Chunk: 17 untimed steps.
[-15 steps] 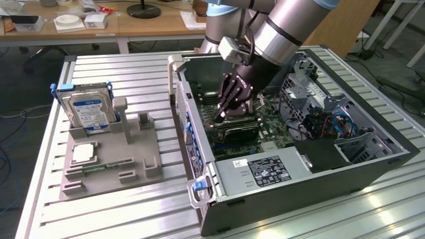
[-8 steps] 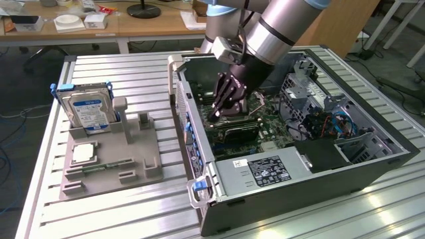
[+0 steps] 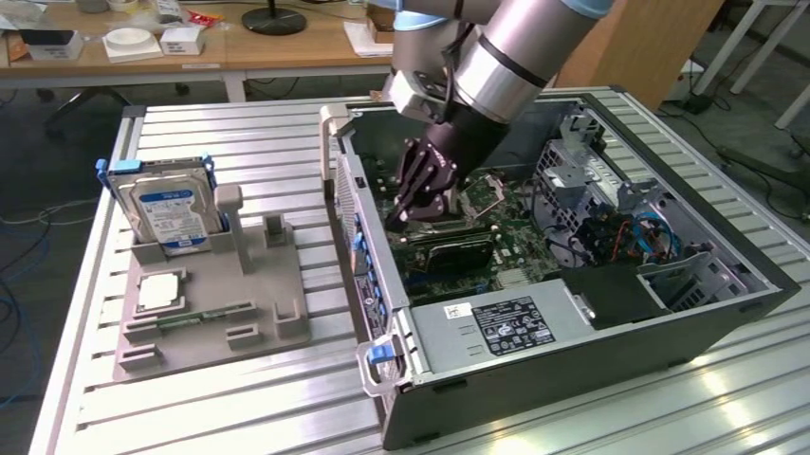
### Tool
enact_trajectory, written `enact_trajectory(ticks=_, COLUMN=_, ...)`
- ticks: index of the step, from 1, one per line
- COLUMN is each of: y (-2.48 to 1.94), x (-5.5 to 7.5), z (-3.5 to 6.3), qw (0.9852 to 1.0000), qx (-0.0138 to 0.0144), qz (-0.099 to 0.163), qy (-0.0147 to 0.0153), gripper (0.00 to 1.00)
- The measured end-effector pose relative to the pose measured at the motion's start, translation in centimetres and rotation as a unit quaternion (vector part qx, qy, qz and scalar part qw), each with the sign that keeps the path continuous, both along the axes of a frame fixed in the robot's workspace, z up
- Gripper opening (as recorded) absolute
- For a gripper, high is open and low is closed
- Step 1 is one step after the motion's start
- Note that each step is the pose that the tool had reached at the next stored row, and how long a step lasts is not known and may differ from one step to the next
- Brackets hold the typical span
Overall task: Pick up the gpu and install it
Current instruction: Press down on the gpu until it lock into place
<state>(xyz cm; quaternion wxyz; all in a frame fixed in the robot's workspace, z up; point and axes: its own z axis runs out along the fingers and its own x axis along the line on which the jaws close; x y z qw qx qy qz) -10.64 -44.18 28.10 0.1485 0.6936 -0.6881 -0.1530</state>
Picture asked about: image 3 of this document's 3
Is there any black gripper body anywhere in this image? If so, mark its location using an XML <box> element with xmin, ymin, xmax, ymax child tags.
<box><xmin>418</xmin><ymin>119</ymin><xmax>512</xmax><ymax>184</ymax></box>

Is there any metal socket cover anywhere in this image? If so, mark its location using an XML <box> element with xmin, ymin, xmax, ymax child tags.
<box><xmin>464</xmin><ymin>173</ymin><xmax>506</xmax><ymax>217</ymax></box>

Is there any green motherboard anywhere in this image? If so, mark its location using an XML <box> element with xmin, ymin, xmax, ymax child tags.
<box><xmin>372</xmin><ymin>160</ymin><xmax>564</xmax><ymax>307</ymax></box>

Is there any grey metal disk bay cage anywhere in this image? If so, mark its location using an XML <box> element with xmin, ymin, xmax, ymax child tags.
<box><xmin>533</xmin><ymin>101</ymin><xmax>672</xmax><ymax>228</ymax></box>

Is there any white paper stack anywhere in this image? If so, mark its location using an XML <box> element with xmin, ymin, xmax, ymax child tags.
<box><xmin>342</xmin><ymin>21</ymin><xmax>394</xmax><ymax>59</ymax></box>

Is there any grey power supply unit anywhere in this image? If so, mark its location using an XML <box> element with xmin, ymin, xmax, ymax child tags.
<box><xmin>404</xmin><ymin>279</ymin><xmax>600</xmax><ymax>375</ymax></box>

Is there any brown cardboard box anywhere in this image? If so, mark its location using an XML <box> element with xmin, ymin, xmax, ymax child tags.
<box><xmin>365</xmin><ymin>0</ymin><xmax>397</xmax><ymax>44</ymax></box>

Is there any black plastic shroud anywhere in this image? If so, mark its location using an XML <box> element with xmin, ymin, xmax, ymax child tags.
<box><xmin>561</xmin><ymin>264</ymin><xmax>675</xmax><ymax>331</ymax></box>

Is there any wooden cabinet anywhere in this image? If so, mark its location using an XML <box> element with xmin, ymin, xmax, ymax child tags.
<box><xmin>552</xmin><ymin>0</ymin><xmax>725</xmax><ymax>110</ymax></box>

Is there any black power brick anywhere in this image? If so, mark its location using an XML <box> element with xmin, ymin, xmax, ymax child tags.
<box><xmin>679</xmin><ymin>92</ymin><xmax>715</xmax><ymax>115</ymax></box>

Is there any black round lamp base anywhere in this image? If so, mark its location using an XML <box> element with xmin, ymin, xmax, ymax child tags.
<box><xmin>240</xmin><ymin>0</ymin><xmax>308</xmax><ymax>35</ymax></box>

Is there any hard disk in blue carrier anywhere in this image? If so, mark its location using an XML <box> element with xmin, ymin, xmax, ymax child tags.
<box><xmin>93</xmin><ymin>154</ymin><xmax>217</xmax><ymax>260</ymax></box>

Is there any black open PC case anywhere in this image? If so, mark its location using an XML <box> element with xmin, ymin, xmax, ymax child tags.
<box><xmin>318</xmin><ymin>92</ymin><xmax>803</xmax><ymax>451</ymax></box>

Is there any small white cardboard box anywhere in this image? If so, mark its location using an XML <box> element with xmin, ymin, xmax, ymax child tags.
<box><xmin>159</xmin><ymin>26</ymin><xmax>208</xmax><ymax>56</ymax></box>

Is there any grey parts rack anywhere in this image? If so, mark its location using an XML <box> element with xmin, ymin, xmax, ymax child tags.
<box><xmin>111</xmin><ymin>184</ymin><xmax>312</xmax><ymax>383</ymax></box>

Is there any green loose RAM stick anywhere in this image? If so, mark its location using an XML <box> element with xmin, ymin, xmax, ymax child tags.
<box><xmin>154</xmin><ymin>302</ymin><xmax>245</xmax><ymax>328</ymax></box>

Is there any silver CPU chip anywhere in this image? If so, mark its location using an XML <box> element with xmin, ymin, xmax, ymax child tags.
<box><xmin>135</xmin><ymin>273</ymin><xmax>182</xmax><ymax>315</ymax></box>

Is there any black floor stand base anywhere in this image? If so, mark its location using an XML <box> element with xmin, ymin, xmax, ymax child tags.
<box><xmin>717</xmin><ymin>141</ymin><xmax>810</xmax><ymax>191</ymax></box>

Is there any white round part on plate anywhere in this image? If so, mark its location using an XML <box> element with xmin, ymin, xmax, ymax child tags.
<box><xmin>101</xmin><ymin>27</ymin><xmax>163</xmax><ymax>63</ymax></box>

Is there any black chair base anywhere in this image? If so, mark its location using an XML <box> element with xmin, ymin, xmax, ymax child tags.
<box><xmin>42</xmin><ymin>87</ymin><xmax>134</xmax><ymax>141</ymax></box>

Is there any white box with black top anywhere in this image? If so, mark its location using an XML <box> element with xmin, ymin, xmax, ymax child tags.
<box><xmin>17</xmin><ymin>28</ymin><xmax>85</xmax><ymax>62</ymax></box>

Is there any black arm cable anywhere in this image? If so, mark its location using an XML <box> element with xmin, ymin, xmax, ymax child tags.
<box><xmin>440</xmin><ymin>21</ymin><xmax>473</xmax><ymax>120</ymax></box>

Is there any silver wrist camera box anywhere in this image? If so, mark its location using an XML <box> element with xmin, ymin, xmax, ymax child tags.
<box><xmin>385</xmin><ymin>70</ymin><xmax>449</xmax><ymax>125</ymax></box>

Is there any red disk wire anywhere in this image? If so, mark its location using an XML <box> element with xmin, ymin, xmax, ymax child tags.
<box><xmin>616</xmin><ymin>220</ymin><xmax>635</xmax><ymax>260</ymax></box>

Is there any wooden desk with white frame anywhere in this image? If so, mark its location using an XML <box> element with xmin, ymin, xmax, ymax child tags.
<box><xmin>0</xmin><ymin>0</ymin><xmax>570</xmax><ymax>103</ymax></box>

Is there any blue disk wire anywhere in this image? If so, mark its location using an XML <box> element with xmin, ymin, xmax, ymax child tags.
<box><xmin>631</xmin><ymin>210</ymin><xmax>681</xmax><ymax>266</ymax></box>

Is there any white table frame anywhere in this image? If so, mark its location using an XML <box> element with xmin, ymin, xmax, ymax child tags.
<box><xmin>692</xmin><ymin>0</ymin><xmax>810</xmax><ymax>129</ymax></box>

